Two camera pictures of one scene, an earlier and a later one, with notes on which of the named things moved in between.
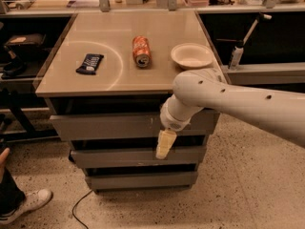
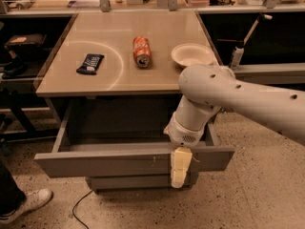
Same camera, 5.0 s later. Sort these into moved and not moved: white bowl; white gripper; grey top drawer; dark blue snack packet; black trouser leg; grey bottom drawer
Moved: grey top drawer; white gripper
Not moved: dark blue snack packet; grey bottom drawer; black trouser leg; white bowl
